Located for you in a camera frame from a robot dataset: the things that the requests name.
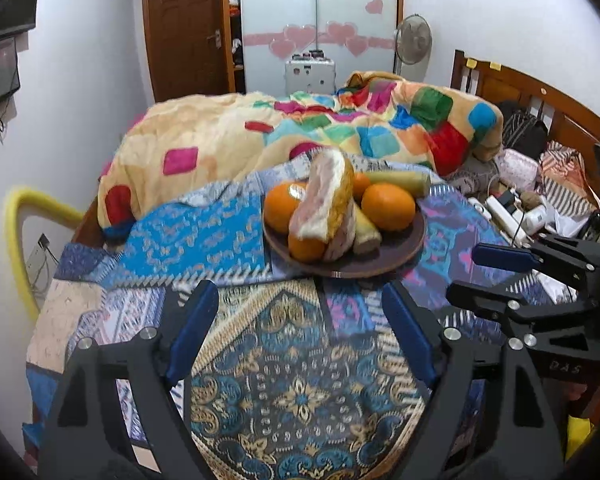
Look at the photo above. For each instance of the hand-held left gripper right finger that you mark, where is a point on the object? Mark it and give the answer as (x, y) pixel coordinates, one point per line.
(410, 335)

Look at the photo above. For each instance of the colourful patchwork blanket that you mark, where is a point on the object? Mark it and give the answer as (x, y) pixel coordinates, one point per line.
(205, 145)

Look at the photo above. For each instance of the purple plate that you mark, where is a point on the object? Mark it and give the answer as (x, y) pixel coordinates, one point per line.
(380, 260)

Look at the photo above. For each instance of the pink floral cloth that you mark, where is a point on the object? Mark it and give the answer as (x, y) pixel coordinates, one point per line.
(517, 170)

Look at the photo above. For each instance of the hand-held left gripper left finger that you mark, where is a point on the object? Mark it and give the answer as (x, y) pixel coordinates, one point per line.
(192, 330)

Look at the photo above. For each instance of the small tangerine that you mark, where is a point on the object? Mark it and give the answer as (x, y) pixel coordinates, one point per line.
(362, 185)
(305, 249)

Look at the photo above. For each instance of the pink pork belly slab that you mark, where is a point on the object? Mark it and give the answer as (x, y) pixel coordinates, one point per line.
(325, 205)

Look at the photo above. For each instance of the standing electric fan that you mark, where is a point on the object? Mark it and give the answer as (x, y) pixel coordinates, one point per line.
(414, 40)

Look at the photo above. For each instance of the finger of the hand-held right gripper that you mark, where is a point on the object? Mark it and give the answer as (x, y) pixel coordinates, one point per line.
(505, 256)
(480, 297)

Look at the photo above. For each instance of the plain large orange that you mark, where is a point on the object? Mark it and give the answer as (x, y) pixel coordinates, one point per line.
(387, 206)

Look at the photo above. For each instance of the large orange with sticker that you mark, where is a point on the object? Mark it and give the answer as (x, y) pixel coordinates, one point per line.
(280, 207)

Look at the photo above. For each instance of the blue patterned bed sheet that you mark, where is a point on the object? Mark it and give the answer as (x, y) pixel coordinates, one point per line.
(290, 400)

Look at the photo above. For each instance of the striped cloth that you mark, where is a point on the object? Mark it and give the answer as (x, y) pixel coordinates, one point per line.
(567, 180)

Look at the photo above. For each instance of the black backpack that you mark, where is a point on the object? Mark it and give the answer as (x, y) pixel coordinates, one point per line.
(525, 130)

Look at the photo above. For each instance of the white hard case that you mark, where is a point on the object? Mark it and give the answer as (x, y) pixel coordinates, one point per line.
(310, 77)

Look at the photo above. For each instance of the white power strip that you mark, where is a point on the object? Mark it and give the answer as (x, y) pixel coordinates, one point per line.
(497, 217)

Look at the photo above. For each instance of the brown wooden door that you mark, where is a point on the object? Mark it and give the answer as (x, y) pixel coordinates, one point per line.
(185, 30)

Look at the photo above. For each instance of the white bottle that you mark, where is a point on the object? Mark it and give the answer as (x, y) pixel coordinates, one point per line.
(536, 219)

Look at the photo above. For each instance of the wooden headboard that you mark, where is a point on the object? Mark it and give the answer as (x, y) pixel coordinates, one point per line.
(570, 110)

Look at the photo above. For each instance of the yellow foam tube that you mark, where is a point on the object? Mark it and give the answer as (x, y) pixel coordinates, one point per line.
(17, 260)

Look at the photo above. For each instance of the wooden wardrobe with heart stickers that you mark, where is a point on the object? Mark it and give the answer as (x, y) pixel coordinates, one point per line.
(290, 0)

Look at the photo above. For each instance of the grey cloth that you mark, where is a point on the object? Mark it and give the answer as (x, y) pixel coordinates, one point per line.
(472, 175)

